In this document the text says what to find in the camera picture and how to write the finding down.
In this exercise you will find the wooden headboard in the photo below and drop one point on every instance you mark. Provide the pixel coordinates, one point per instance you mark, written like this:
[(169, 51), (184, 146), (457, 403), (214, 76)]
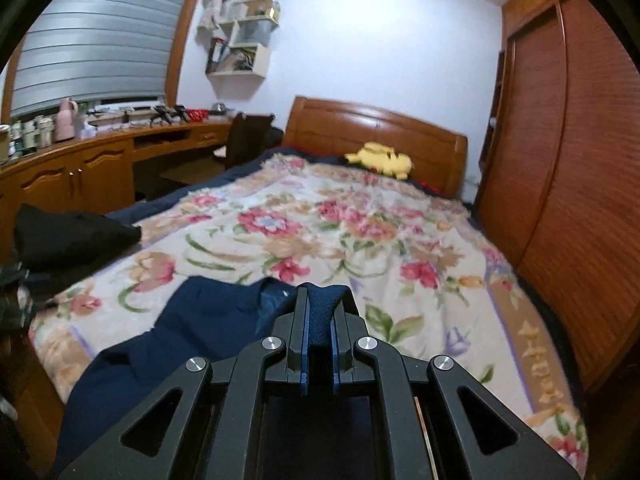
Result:
[(340, 125)]

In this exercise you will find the floral blanket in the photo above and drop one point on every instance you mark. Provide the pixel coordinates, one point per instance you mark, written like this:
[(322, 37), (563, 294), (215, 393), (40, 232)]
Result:
[(400, 240)]

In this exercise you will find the navy blue suit jacket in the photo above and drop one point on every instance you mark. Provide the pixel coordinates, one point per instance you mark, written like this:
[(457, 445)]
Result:
[(200, 320)]

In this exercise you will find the wooden window frame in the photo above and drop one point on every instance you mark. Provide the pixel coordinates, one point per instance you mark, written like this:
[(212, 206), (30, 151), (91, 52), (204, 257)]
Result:
[(187, 25)]

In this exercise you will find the wooden louvered wardrobe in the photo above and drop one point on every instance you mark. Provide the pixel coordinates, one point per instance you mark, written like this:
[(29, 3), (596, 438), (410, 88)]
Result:
[(575, 160)]

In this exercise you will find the black cloth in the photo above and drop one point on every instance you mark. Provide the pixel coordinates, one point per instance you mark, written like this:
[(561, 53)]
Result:
[(70, 240)]

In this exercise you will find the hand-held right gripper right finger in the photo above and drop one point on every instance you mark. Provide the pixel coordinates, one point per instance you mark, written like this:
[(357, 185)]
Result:
[(341, 340)]

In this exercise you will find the white wall shelf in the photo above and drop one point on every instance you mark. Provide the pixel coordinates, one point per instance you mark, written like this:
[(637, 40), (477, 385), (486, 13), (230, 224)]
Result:
[(262, 60)]

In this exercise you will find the grey window blind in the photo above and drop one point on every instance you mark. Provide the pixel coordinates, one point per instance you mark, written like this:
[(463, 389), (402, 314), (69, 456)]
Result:
[(100, 45)]

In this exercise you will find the dark desk chair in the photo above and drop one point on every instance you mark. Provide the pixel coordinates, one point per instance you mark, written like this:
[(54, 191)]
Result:
[(247, 140)]

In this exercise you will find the wooden desk with cabinets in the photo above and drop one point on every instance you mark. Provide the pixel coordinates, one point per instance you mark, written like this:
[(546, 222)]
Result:
[(50, 180)]

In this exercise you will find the row of small desk containers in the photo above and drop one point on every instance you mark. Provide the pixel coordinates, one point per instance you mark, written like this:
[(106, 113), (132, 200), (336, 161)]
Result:
[(30, 137)]

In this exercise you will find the pink bottle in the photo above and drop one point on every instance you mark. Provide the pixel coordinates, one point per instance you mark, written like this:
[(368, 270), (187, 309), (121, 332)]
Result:
[(66, 122)]

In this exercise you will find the white plastic bag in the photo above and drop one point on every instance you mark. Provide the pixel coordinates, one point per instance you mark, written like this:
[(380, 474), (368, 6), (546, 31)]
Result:
[(88, 126)]

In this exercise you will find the red basket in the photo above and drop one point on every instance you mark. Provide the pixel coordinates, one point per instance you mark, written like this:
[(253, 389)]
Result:
[(196, 114)]

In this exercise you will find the row of books and files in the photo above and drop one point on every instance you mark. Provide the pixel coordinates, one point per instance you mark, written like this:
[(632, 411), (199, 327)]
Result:
[(230, 57)]

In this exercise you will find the grey paper bag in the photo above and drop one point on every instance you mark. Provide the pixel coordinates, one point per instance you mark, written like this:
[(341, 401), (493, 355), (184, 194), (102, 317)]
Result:
[(252, 32)]

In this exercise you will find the black bag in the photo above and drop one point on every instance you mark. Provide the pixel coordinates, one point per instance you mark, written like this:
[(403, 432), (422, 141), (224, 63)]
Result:
[(272, 140)]

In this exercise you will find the yellow plush toy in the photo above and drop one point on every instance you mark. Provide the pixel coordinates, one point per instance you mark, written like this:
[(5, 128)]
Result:
[(382, 160)]

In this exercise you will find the black stands on desk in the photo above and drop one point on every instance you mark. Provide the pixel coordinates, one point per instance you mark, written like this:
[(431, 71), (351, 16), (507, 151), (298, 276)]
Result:
[(167, 115)]

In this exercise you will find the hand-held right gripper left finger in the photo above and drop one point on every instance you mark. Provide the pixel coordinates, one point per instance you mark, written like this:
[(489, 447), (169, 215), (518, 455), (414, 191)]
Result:
[(300, 320)]

